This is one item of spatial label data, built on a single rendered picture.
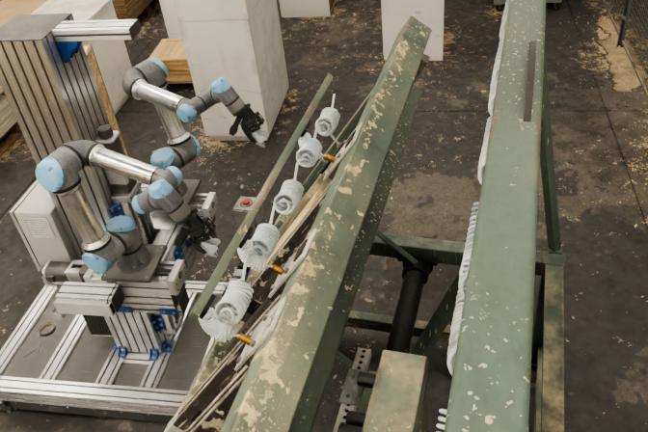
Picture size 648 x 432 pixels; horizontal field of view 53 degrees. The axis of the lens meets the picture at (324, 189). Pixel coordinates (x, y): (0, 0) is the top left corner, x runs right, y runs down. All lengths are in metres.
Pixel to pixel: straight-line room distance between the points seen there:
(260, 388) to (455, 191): 3.66
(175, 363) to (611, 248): 2.73
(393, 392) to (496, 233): 0.44
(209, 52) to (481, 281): 4.37
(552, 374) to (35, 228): 2.29
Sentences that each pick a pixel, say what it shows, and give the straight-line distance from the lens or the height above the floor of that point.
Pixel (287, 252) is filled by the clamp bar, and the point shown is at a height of 1.42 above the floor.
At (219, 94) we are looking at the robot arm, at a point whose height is 1.64.
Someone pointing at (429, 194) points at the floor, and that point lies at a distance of 4.75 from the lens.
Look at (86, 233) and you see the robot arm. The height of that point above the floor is 1.35.
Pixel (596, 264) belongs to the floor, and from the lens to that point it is 4.34.
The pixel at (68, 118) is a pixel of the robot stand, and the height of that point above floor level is 1.69.
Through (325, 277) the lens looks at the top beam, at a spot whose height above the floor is 1.89.
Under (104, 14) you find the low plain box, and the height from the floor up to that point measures 0.86.
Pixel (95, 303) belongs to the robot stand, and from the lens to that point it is 3.00.
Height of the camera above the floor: 2.92
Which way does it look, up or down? 37 degrees down
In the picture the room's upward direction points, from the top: 7 degrees counter-clockwise
